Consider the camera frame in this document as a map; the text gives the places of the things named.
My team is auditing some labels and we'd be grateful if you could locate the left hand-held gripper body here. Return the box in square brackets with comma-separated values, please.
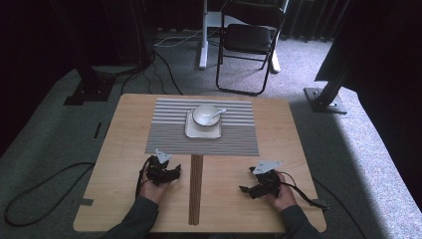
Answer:
[145, 148, 173, 187]

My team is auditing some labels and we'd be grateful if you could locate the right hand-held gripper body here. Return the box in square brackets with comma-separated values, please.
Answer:
[248, 160, 283, 200]

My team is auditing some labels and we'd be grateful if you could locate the row of brown chopsticks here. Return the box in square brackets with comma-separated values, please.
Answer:
[187, 154, 204, 226]

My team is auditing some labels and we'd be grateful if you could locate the person's left hand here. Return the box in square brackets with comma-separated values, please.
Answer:
[137, 178, 171, 205]

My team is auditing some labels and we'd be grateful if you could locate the person's right hand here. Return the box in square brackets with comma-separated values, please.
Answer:
[263, 172, 298, 213]

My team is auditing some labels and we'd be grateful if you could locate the grey striped placemat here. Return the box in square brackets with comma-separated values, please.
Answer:
[144, 98, 260, 157]

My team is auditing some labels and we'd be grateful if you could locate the white square plate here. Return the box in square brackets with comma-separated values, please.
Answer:
[184, 109, 223, 139]

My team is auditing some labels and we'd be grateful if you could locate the white ceramic bowl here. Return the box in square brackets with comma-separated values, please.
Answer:
[192, 104, 221, 127]

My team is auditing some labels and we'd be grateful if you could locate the white ceramic spoon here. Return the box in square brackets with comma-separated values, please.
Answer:
[207, 107, 228, 121]

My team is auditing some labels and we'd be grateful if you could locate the black stand base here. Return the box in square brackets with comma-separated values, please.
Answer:
[63, 66, 116, 107]

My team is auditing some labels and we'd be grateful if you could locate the black folding chair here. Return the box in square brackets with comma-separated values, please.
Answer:
[215, 0, 290, 97]

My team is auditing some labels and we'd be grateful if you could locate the pleated dark curtain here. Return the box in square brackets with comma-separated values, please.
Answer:
[285, 0, 336, 43]

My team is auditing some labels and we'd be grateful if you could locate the dark cloth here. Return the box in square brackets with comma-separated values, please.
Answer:
[313, 0, 422, 207]

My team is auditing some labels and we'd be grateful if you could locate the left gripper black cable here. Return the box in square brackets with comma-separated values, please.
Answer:
[134, 157, 152, 198]

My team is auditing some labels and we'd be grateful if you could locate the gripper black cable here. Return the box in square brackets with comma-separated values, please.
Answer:
[277, 170, 330, 211]
[134, 157, 152, 198]

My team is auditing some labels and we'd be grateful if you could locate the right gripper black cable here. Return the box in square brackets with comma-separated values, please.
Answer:
[277, 170, 330, 211]

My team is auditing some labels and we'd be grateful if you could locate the thick black floor cable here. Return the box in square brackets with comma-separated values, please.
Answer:
[3, 161, 97, 228]

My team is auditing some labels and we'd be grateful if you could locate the thin black floor cable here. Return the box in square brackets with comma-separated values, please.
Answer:
[152, 49, 184, 97]
[119, 53, 157, 96]

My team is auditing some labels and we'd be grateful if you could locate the metal stand with base plate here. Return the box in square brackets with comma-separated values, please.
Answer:
[304, 63, 352, 115]

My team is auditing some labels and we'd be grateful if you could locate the white floor cable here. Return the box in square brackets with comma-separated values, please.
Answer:
[153, 28, 204, 48]

